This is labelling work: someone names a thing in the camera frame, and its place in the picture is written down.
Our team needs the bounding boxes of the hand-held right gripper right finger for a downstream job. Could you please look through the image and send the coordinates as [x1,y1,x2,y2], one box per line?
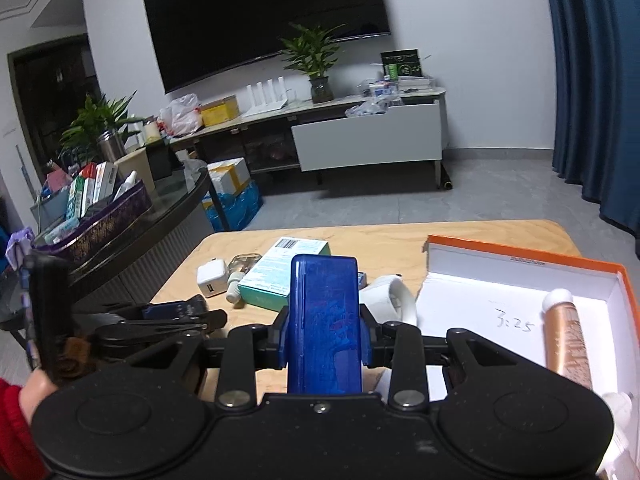
[360,309,547,408]

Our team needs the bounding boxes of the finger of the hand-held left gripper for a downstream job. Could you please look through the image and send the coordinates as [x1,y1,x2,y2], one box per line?
[97,309,229,342]
[141,295,209,321]

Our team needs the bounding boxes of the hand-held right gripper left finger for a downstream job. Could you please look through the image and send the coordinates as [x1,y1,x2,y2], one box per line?
[125,307,292,409]

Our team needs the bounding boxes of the blue plastic case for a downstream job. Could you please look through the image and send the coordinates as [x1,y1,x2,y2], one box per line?
[286,253,364,397]

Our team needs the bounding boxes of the white plug-in repellent device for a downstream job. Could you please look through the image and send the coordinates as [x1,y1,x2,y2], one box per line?
[359,273,419,327]

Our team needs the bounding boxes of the orange and white cardboard box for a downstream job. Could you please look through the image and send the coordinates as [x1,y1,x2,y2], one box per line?
[372,234,640,480]

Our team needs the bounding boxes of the copper cosmetic tube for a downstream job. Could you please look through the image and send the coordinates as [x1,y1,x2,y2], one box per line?
[542,287,594,392]

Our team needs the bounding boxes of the white repellent device with bottle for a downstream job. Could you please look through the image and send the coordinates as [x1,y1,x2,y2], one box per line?
[595,391,632,478]

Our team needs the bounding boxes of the person's left forearm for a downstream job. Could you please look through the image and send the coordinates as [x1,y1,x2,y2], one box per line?
[0,379,48,480]

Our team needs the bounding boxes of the person's left hand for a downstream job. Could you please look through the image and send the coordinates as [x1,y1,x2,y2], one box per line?
[19,338,97,412]

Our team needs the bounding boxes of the white USB charger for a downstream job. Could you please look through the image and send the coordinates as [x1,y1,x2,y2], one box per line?
[197,259,229,298]

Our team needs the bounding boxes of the small glass bottle white cap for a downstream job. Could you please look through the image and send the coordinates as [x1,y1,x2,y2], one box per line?
[224,253,262,305]

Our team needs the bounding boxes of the purple cloth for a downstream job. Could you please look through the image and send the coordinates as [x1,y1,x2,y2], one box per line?
[4,227,37,272]

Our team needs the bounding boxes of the black coffee table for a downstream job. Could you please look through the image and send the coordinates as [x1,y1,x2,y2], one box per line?
[0,164,217,333]

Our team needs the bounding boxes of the teal cardboard box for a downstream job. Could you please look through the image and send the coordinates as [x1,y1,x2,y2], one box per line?
[237,236,332,309]

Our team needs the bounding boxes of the purple tin tray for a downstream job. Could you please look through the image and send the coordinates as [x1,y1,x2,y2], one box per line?
[30,179,153,267]

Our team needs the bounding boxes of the blue bottle pack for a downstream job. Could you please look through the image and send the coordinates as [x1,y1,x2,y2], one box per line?
[201,180,265,234]

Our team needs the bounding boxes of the row of medicine boxes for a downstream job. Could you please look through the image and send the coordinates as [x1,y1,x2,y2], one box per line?
[42,160,119,246]

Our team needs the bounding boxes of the white plastic bottle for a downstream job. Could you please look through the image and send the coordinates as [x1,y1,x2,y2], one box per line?
[113,170,139,202]

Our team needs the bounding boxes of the white and yellow carton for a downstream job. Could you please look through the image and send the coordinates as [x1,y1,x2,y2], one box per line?
[207,157,252,196]

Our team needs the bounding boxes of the beige box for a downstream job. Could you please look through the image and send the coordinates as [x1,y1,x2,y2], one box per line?
[113,148,156,197]

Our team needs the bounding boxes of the dark rolled mat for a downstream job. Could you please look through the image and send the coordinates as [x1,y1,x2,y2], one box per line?
[435,157,455,191]

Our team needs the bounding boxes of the potted plant in metal pot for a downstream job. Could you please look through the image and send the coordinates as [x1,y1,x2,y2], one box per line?
[59,90,151,164]

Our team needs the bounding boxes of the white and red plastic bag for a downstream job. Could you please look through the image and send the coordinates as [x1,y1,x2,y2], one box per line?
[158,92,205,136]

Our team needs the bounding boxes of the yellow box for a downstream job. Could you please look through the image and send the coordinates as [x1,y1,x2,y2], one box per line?
[199,95,240,128]

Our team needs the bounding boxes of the dark wooden cabinet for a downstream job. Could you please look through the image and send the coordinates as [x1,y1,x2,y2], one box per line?
[7,33,102,197]

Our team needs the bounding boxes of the TV cabinet with white drawer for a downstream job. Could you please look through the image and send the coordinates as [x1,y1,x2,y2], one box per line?
[169,84,449,192]

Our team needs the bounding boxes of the white router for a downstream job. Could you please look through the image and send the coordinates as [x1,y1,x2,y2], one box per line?
[244,75,291,117]

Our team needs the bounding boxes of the clear plastic bags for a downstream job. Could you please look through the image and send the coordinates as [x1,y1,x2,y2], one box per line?
[344,99,397,119]

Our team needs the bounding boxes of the pile of small boxes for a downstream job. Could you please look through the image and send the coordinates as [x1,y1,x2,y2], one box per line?
[357,77,402,99]

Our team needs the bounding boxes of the black and green box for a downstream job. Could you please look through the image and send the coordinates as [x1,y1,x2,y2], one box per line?
[379,48,424,80]

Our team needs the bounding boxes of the potted plant in glass vase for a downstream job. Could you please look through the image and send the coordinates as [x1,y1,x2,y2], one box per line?
[279,22,348,105]

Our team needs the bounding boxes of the blue curtain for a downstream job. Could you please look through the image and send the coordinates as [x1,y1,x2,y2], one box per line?
[538,0,640,262]

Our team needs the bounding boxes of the black wall television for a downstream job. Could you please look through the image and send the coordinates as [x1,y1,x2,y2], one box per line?
[142,0,392,95]

